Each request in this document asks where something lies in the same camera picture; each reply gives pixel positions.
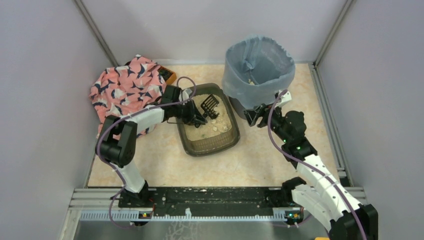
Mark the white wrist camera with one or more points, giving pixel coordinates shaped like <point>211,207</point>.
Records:
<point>284,99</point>
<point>185,95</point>

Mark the blue plastic bin liner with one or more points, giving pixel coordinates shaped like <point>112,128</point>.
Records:
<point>255,69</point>

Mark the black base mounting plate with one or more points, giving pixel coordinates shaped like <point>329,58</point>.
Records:
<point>214,202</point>

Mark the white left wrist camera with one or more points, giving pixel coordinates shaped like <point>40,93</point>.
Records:
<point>185,95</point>

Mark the black litter scoop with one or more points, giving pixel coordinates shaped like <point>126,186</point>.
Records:
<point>206,104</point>

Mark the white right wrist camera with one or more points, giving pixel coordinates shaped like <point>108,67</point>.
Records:
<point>284,99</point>

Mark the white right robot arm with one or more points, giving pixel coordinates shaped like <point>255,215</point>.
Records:
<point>316,189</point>

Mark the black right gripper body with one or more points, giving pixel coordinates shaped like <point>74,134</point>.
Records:
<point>260,116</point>

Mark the wooden tray box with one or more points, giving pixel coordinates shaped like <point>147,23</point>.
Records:
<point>168,75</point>

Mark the dark green litter box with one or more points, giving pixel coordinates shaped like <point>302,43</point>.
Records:
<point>217,134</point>

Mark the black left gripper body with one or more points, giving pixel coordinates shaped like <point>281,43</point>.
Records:
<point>192,114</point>

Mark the pink patterned cloth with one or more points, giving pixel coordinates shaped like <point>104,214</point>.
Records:
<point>126,89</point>

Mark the aluminium frame rail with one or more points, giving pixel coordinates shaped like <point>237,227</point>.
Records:
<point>98,204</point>

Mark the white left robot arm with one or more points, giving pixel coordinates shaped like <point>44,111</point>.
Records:
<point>116,144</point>

